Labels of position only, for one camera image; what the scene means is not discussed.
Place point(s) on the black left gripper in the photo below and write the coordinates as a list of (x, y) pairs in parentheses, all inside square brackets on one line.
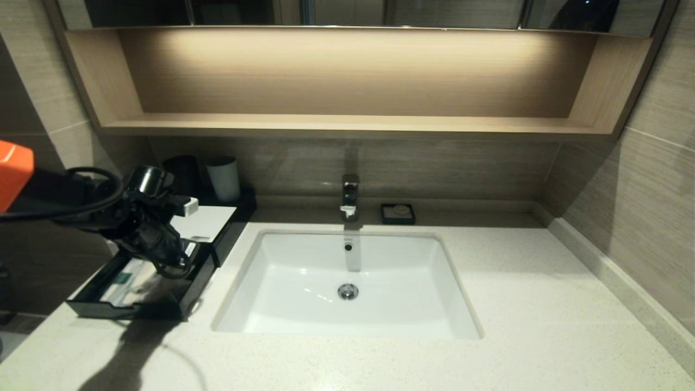
[(157, 239)]

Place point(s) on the square clear white packet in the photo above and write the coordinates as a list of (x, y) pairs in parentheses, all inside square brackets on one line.
[(146, 285)]

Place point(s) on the black glossy box drawer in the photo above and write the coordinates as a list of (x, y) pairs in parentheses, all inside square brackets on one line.
[(136, 312)]

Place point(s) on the long white green-banded packet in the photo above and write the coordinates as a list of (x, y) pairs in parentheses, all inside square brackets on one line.
[(120, 279)]

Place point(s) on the black cup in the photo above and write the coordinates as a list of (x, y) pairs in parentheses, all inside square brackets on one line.
[(184, 174)]

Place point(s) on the white cup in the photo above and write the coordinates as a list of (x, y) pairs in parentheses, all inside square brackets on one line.
[(223, 179)]

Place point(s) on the chrome sink faucet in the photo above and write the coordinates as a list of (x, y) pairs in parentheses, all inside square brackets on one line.
[(349, 195)]

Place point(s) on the chrome sink drain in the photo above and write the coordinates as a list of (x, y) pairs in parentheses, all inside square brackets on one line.
[(348, 291)]

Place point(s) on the black square soap dish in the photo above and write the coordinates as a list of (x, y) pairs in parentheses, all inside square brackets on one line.
[(386, 217)]

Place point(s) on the white ceramic sink basin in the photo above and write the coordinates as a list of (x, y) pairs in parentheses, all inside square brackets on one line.
[(391, 271)]

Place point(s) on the round beige soap bar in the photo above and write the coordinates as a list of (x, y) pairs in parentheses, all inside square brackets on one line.
[(401, 209)]

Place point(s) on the mirror cabinet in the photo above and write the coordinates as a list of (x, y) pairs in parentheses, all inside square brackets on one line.
[(353, 12)]

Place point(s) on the left wrist camera silver front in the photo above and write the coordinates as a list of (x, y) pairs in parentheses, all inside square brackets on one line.
[(187, 206)]

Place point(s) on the wooden wall shelf niche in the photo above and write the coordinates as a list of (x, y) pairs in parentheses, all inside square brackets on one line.
[(353, 81)]

